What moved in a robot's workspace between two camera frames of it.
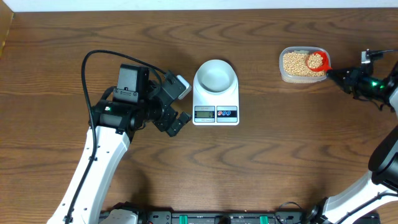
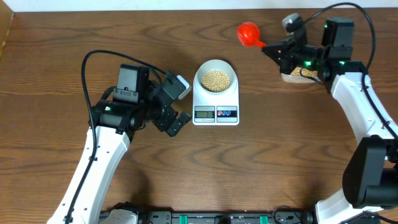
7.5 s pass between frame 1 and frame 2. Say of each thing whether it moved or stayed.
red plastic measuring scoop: moved
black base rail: stayed
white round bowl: stayed
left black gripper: stayed
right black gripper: moved
